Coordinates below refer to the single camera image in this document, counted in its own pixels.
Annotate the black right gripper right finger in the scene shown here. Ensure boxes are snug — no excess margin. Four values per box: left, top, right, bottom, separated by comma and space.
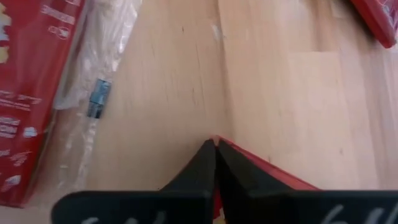
217, 138, 398, 224

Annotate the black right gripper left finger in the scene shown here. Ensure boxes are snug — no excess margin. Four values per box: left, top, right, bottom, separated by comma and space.
51, 139, 217, 224

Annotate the red popcorn bag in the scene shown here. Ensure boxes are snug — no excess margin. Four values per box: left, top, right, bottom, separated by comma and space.
208, 134, 320, 224
0, 0, 142, 208
350, 0, 398, 49

